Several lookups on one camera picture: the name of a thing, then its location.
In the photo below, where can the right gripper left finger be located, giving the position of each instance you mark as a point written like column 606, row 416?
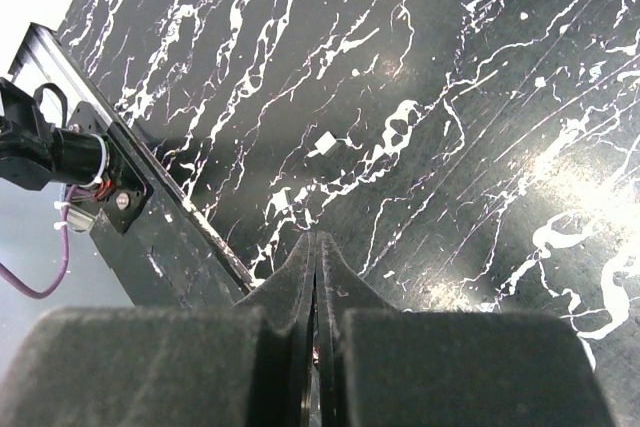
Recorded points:
column 247, row 365

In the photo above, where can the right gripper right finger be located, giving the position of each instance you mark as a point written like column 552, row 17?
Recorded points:
column 380, row 366

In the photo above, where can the small staple piece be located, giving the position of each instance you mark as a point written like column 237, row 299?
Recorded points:
column 325, row 143
column 281, row 199

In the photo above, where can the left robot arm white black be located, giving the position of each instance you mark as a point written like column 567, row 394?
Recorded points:
column 35, row 152

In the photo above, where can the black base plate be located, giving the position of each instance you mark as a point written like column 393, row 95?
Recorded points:
column 161, row 249

